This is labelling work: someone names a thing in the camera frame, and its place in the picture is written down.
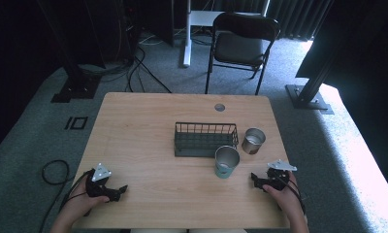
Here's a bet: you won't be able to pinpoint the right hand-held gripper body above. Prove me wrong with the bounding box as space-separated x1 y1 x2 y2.
263 158 298 191

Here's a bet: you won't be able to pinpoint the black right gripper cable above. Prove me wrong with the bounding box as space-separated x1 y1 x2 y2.
277 173 307 216

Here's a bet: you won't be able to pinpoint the person's left hand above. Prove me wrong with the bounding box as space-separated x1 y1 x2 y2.
60 176 111 225

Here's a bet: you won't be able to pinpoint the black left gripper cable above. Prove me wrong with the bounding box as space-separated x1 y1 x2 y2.
38 159 94 233

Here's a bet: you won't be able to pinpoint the black metal stand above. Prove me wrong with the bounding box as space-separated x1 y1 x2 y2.
36 0 102 104
284 42 335 116

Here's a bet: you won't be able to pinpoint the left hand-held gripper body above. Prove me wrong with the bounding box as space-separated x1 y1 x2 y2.
84 162 121 202

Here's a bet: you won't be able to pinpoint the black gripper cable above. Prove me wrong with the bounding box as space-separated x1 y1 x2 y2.
38 159 94 233
277 173 307 216

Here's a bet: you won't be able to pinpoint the short steel cup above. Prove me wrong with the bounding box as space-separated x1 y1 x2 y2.
241 127 267 155

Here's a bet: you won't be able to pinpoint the person's right hand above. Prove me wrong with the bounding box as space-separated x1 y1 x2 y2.
263 171 303 216

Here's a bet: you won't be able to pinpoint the tall teal metal cup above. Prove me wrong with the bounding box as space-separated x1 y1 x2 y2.
214 145 241 180

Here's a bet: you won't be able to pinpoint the black folding chair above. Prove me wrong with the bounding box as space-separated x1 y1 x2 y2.
205 12 281 96

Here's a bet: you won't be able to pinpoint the black floor cables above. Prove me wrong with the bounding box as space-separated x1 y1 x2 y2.
79 32 173 94

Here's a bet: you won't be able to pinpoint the dark curtain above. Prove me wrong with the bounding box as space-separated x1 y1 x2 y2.
266 0 334 42

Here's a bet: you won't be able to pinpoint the black wire basket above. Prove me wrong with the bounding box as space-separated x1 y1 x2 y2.
174 121 240 158

